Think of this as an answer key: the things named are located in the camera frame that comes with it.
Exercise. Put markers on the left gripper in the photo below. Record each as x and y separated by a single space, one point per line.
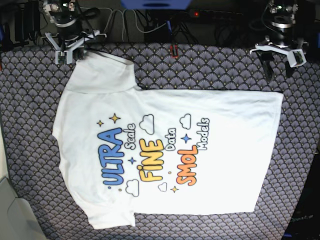
281 36

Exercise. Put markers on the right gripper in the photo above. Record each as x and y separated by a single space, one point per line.
70 27

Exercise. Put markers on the white printed T-shirt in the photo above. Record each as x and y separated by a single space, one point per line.
126 151

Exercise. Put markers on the blue box overhead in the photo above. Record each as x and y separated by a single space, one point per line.
155 4

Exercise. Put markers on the black power strip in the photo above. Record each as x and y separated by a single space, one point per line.
214 15

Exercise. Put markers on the red table clamp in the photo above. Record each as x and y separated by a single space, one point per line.
174 52

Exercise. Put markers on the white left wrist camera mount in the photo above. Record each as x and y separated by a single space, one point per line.
296 57

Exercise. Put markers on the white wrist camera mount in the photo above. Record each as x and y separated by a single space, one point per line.
296 57
64 48

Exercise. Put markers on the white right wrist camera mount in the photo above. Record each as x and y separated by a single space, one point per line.
64 48

